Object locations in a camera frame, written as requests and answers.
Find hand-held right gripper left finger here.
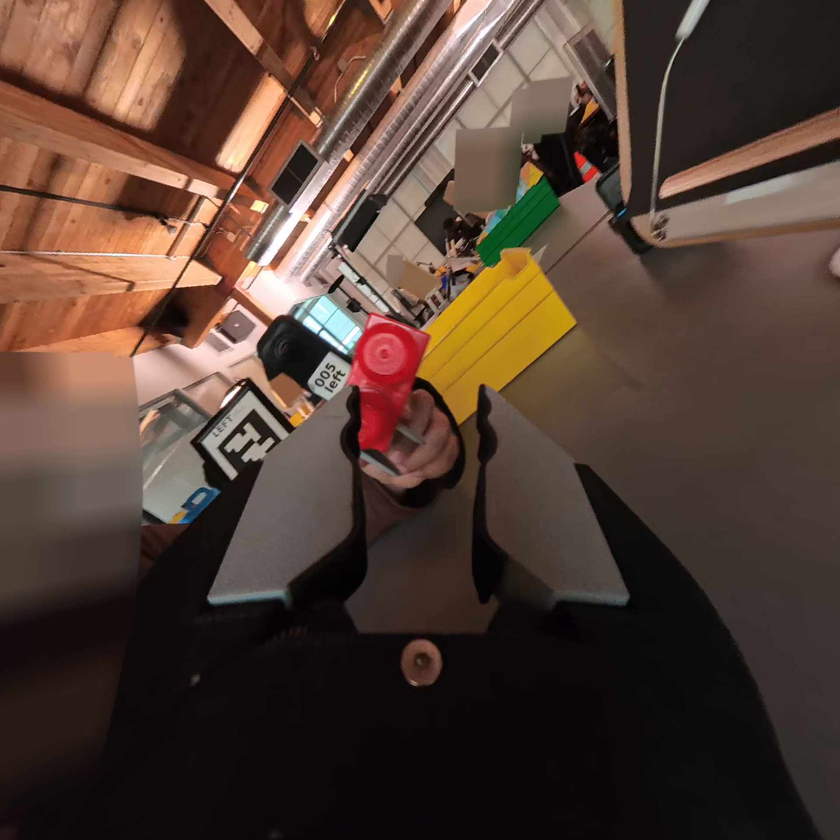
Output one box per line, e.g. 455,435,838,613
209,386,368,613

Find person's left hand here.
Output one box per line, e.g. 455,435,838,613
381,392,459,490

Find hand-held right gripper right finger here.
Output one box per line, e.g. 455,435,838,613
472,385,631,610

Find silver board stand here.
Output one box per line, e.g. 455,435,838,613
648,108,840,277

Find black hanging monitor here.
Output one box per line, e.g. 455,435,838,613
333,193,388,253

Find clear plastic storage bin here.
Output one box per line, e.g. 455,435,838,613
139,373,227,525

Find silver ventilation duct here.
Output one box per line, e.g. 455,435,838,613
244,0,460,263
289,0,549,280

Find red toy block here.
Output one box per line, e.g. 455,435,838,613
346,312,431,454

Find black board with wooden edge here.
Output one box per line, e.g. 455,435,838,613
616,0,840,198

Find black device with blue light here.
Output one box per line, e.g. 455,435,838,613
594,163,654,256

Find white tipped wire clip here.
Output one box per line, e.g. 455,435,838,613
650,0,711,231

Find yellow plastic bin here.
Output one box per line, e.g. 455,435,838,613
415,247,578,426

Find ceiling air vent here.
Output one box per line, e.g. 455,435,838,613
268,140,324,206

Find person's left forearm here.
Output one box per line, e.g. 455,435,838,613
364,474,427,547

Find green plastic bin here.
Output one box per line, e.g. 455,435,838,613
475,176,563,266

